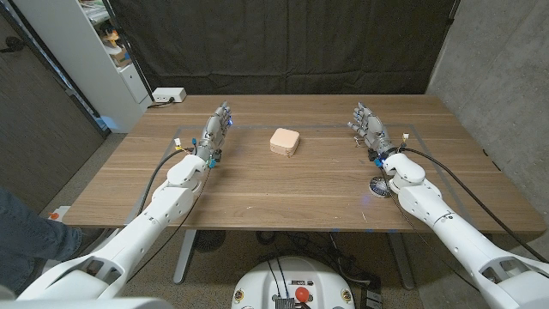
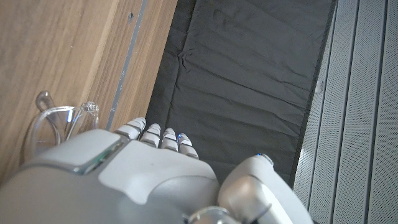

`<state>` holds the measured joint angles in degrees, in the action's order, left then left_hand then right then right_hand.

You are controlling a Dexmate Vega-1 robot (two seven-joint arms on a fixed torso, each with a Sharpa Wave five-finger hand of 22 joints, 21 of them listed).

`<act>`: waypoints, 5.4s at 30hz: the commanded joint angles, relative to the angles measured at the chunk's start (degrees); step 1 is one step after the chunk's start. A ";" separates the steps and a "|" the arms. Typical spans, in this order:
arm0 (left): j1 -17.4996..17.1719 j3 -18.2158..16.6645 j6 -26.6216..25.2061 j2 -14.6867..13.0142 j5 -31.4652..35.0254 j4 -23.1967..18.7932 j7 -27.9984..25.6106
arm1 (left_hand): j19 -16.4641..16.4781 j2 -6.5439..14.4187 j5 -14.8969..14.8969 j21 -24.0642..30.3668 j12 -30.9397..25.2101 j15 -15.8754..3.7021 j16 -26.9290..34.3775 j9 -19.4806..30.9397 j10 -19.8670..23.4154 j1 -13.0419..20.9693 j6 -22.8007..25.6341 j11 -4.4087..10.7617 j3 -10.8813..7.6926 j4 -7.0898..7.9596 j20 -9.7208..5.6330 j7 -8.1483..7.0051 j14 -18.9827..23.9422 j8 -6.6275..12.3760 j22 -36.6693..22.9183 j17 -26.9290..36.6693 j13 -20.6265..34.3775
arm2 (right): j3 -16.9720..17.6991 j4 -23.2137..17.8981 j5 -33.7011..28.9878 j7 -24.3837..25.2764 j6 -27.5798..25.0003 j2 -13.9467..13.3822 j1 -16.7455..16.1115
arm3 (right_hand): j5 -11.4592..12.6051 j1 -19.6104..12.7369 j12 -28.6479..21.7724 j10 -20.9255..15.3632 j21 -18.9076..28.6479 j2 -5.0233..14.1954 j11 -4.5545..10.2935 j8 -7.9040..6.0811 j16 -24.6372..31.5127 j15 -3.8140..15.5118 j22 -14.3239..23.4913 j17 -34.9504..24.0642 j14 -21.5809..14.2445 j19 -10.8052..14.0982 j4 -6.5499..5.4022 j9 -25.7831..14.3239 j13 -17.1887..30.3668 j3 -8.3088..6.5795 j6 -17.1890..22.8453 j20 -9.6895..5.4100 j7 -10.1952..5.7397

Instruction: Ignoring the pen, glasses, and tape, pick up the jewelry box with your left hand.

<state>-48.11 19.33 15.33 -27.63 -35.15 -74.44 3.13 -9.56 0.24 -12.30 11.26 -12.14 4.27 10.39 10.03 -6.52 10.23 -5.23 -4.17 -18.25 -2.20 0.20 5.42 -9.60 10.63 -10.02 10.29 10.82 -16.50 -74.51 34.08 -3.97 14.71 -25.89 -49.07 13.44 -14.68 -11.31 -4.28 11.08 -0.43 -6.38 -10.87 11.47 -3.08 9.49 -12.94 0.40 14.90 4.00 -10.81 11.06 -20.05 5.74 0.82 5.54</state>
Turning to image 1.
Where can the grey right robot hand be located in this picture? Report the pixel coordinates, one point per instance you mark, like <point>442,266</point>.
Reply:
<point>375,129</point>

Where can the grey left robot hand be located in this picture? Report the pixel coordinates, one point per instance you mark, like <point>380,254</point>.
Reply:
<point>213,131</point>

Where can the pink square jewelry box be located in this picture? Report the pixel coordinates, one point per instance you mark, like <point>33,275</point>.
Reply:
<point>284,139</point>

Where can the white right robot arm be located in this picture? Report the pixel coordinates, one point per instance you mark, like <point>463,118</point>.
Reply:
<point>450,232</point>

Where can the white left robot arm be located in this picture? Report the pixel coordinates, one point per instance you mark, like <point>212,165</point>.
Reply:
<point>146,223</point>

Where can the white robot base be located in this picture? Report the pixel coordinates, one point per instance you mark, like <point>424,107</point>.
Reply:
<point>257,279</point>

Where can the cardboard box on shelf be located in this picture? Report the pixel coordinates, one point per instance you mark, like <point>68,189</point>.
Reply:
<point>121,58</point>

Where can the white box with orange knob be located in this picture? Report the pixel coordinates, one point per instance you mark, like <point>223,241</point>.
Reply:
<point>58,214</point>

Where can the white power strip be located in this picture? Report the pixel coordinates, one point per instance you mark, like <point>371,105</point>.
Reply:
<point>169,94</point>

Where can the black round fan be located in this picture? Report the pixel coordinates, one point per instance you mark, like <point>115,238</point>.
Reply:
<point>209,240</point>

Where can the black curtain backdrop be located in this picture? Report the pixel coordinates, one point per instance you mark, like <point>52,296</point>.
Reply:
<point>279,43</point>

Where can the black curtain stand pole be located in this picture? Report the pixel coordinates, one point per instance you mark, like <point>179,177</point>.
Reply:
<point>128,51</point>
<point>452,10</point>

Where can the grey table leg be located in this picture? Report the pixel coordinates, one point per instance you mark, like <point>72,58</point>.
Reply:
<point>184,257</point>
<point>401,262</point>

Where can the yellow toy figure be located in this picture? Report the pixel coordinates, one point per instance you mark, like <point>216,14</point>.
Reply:
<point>110,38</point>

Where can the white shelf cabinet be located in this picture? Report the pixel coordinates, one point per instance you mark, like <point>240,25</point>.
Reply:
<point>86,64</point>

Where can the red emergency stop button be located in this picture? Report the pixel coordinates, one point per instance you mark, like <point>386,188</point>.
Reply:
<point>302,294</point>

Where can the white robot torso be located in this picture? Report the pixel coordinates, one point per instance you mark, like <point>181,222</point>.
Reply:
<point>86,304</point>

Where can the person in blue jeans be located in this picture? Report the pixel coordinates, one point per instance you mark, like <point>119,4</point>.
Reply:
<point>25,240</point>

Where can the clear frame glasses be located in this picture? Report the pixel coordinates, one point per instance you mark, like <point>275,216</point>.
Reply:
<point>356,138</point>

